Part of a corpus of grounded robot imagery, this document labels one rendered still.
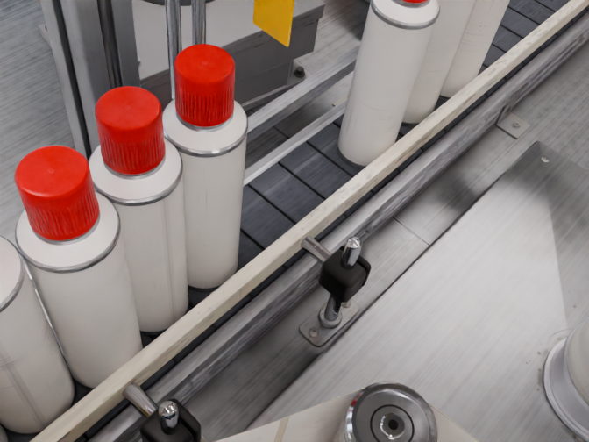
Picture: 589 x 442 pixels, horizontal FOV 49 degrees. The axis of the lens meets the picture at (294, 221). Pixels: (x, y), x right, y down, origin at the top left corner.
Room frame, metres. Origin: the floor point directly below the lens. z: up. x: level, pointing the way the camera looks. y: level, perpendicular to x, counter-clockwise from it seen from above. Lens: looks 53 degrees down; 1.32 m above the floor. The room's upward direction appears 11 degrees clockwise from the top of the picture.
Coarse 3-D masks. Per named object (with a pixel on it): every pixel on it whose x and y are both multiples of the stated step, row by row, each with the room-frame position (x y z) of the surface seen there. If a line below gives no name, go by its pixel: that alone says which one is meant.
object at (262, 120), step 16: (352, 48) 0.46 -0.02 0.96; (336, 64) 0.44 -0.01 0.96; (352, 64) 0.45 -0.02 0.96; (304, 80) 0.41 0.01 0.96; (320, 80) 0.42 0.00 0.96; (336, 80) 0.43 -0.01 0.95; (288, 96) 0.39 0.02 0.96; (304, 96) 0.40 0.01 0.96; (256, 112) 0.36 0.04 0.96; (272, 112) 0.37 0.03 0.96; (288, 112) 0.38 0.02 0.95; (256, 128) 0.35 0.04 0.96
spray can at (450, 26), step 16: (448, 0) 0.47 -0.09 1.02; (464, 0) 0.47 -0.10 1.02; (448, 16) 0.47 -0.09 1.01; (464, 16) 0.47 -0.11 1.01; (432, 32) 0.47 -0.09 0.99; (448, 32) 0.47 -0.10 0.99; (432, 48) 0.47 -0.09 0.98; (448, 48) 0.47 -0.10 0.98; (432, 64) 0.47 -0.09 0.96; (448, 64) 0.48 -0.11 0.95; (416, 80) 0.47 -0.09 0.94; (432, 80) 0.47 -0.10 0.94; (416, 96) 0.47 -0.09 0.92; (432, 96) 0.47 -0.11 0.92; (416, 112) 0.47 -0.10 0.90; (432, 112) 0.48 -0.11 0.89
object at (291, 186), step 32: (512, 0) 0.71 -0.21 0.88; (544, 0) 0.73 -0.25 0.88; (512, 32) 0.65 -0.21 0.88; (480, 96) 0.53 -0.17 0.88; (448, 128) 0.48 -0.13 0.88; (288, 160) 0.39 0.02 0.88; (320, 160) 0.40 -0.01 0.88; (256, 192) 0.35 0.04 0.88; (288, 192) 0.36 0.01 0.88; (320, 192) 0.36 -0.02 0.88; (256, 224) 0.32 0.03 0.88; (288, 224) 0.32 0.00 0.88; (256, 256) 0.29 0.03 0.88; (256, 288) 0.26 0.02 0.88; (224, 320) 0.23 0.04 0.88
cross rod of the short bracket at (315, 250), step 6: (306, 240) 0.29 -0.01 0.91; (312, 240) 0.29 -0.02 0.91; (306, 246) 0.29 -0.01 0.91; (312, 246) 0.29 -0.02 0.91; (318, 246) 0.29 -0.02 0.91; (306, 252) 0.28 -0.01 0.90; (312, 252) 0.28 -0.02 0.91; (318, 252) 0.28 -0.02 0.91; (324, 252) 0.28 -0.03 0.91; (318, 258) 0.28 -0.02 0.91; (324, 258) 0.28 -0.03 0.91
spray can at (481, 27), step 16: (480, 0) 0.51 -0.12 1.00; (496, 0) 0.51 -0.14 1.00; (480, 16) 0.51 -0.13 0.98; (496, 16) 0.52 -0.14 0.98; (464, 32) 0.51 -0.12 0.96; (480, 32) 0.51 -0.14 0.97; (464, 48) 0.51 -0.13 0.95; (480, 48) 0.52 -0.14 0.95; (464, 64) 0.51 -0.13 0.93; (480, 64) 0.52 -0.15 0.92; (448, 80) 0.51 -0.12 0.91; (464, 80) 0.52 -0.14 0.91; (448, 96) 0.51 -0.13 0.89
